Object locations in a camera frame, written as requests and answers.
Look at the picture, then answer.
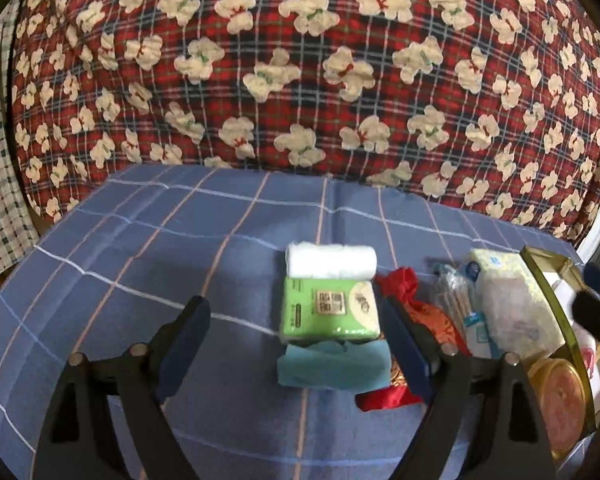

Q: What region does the blue plaid bed sheet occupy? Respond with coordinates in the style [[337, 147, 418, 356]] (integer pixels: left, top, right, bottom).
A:
[[0, 164, 588, 480]]

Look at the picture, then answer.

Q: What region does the white green checkered cloth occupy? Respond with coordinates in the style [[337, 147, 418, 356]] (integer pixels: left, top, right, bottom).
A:
[[0, 5, 43, 292]]

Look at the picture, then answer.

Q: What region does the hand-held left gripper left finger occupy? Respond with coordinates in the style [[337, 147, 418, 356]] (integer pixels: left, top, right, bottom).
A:
[[35, 296, 212, 480]]

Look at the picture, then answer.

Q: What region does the white soft tissue packet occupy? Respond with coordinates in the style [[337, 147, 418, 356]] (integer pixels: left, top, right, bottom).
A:
[[467, 248, 567, 360]]

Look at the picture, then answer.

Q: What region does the green tissue packet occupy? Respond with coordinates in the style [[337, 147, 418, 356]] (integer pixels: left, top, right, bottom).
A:
[[278, 276, 385, 343]]

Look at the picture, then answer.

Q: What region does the round gold pink tin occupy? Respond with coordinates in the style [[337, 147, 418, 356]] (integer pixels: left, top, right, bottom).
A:
[[526, 356, 590, 455]]

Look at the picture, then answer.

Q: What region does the cotton swab bag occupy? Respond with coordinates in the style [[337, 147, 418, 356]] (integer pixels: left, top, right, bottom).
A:
[[431, 259, 487, 353]]

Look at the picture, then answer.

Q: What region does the red gold brocade pouch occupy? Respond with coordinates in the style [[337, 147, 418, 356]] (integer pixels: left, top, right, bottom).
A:
[[355, 266, 470, 412]]

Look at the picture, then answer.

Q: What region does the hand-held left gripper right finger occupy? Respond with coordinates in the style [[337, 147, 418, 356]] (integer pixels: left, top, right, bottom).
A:
[[380, 296, 556, 480]]

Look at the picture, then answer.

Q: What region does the red plaid bear-print quilt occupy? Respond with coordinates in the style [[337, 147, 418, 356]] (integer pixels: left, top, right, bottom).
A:
[[10, 0, 600, 242]]

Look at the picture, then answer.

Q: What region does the teal cloth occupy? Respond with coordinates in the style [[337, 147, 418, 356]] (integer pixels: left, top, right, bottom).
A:
[[276, 341, 392, 393]]

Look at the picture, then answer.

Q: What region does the gold rectangular tin box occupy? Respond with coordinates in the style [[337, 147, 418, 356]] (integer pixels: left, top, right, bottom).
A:
[[520, 246, 600, 463]]

